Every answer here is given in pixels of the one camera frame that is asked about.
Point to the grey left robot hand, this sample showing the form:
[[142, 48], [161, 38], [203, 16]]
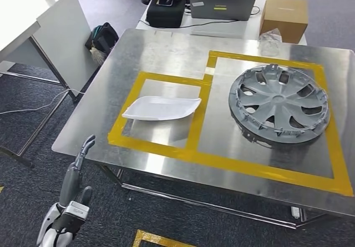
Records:
[[71, 183]]

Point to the white curved plastic part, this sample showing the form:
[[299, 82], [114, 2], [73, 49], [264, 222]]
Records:
[[160, 108]]

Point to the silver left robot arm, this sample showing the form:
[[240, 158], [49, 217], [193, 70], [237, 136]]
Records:
[[45, 223]]

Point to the steel workbench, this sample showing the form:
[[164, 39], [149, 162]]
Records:
[[166, 50]]

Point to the black backpack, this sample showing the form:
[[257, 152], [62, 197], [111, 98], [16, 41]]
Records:
[[104, 37]]

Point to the white desk with steel legs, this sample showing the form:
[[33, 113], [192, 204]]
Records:
[[19, 17]]

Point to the black carrying case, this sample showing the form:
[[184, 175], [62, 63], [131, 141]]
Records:
[[165, 17]]

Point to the grey laptop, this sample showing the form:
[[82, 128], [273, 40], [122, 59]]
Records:
[[221, 6]]

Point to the grey wheel hubcap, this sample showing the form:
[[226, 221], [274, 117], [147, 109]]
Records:
[[277, 100]]

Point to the clear plastic bag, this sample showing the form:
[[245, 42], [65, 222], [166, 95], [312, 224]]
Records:
[[270, 43]]

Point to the brown cardboard box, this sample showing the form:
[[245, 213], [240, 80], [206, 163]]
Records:
[[284, 19]]

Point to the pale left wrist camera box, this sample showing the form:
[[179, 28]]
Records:
[[76, 210]]

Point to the small yellow tape frame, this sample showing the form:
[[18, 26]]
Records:
[[155, 149]]

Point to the large yellow tape frame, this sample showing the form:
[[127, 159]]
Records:
[[277, 176]]

